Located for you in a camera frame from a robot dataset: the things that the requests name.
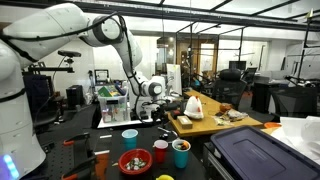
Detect white crumpled paper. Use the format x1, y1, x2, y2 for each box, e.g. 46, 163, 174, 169
271, 115, 320, 158

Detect black camera on stand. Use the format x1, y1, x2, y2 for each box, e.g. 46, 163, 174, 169
57, 49, 82, 66

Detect teal plastic cup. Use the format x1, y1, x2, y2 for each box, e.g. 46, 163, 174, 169
121, 128, 139, 151
171, 138, 192, 169

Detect small tan cardboard box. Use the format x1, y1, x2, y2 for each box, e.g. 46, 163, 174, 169
176, 115, 194, 130

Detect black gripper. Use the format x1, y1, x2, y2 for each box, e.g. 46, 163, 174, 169
150, 103, 168, 124

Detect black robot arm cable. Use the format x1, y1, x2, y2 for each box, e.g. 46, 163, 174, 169
0, 12, 158, 118

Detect dark storage cabinet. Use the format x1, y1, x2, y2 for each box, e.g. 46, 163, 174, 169
21, 73, 54, 118

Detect black cabinet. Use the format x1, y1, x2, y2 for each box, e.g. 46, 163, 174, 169
251, 81, 279, 114

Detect black computer tower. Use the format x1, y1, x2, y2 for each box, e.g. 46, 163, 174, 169
65, 84, 84, 109

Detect clear plastic drawer unit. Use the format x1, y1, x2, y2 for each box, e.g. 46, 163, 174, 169
97, 85, 130, 124

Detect red plastic cup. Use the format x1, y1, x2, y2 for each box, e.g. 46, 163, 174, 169
152, 139, 169, 164

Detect black clamp orange handle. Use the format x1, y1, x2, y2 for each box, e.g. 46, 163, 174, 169
61, 155, 98, 180
62, 132, 91, 148

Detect light wooden desk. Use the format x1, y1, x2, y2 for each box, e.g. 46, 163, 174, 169
165, 88, 264, 138

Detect white hard hat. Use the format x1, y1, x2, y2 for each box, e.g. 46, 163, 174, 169
183, 95, 205, 120

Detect snack wrapper pile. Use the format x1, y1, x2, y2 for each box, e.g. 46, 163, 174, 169
213, 109, 249, 127

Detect wrapped candy pile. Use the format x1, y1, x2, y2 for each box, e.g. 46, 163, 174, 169
124, 157, 148, 172

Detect reddish brown ball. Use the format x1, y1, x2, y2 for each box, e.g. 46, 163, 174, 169
219, 103, 233, 114

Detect red plastic bowl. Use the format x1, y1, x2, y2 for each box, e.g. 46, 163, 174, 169
118, 148, 154, 177

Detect orange bowl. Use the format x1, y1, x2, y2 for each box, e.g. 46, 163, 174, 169
263, 121, 283, 130

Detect white platform board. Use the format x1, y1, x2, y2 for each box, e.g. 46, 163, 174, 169
97, 113, 162, 130

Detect dark blue bin lid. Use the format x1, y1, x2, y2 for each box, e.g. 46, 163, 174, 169
209, 125, 320, 180

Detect black box red label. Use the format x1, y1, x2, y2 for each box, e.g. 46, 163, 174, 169
169, 109, 183, 120

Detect yellow toy banana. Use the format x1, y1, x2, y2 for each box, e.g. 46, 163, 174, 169
155, 174, 175, 180

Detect black background monitor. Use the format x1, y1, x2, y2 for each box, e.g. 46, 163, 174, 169
228, 60, 248, 71

